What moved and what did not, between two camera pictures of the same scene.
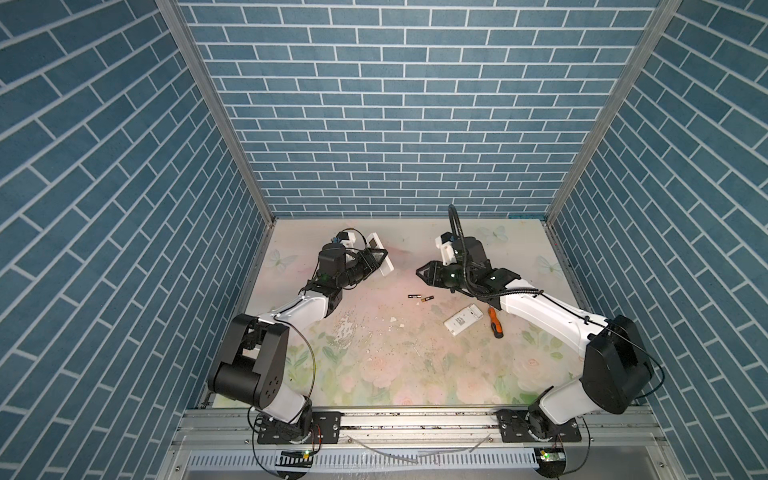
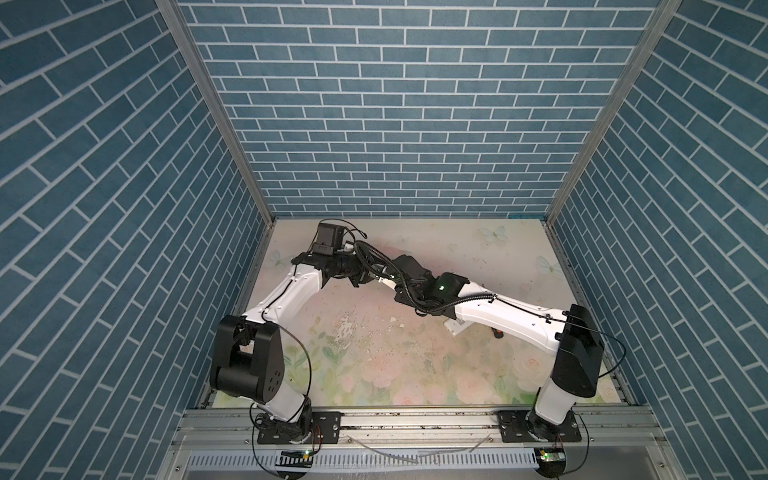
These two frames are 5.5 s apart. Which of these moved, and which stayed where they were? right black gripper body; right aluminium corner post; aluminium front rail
Moved: right black gripper body
Stayed: aluminium front rail; right aluminium corner post
